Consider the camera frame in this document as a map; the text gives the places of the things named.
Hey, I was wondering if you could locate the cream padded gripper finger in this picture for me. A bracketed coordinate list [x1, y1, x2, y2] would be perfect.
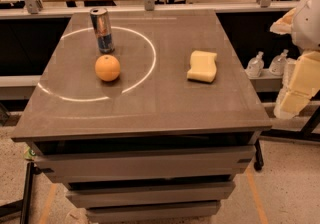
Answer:
[270, 8, 296, 35]
[273, 50, 320, 119]

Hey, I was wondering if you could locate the yellow sponge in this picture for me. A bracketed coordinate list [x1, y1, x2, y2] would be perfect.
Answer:
[187, 50, 217, 83]

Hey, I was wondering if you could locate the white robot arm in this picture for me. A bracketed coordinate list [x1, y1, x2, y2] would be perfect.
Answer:
[270, 0, 320, 119]

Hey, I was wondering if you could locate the clear plastic bottle right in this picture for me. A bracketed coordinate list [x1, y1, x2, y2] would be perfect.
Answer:
[269, 49, 288, 76]

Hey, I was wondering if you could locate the clear plastic bottle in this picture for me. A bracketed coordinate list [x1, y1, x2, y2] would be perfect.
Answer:
[246, 51, 264, 78]
[269, 49, 288, 76]

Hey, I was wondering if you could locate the clear plastic bottle left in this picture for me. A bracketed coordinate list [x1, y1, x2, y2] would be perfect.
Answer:
[246, 51, 264, 78]

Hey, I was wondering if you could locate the grey drawer cabinet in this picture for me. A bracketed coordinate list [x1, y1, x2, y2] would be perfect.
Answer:
[13, 10, 270, 223]

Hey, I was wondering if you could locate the orange fruit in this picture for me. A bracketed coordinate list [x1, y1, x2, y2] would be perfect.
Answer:
[95, 55, 121, 82]

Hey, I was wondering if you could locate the silver blue drink can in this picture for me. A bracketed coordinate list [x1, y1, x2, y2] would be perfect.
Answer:
[90, 8, 114, 54]

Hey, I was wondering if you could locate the black metal floor frame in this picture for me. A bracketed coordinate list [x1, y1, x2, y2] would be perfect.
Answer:
[0, 162, 34, 224]

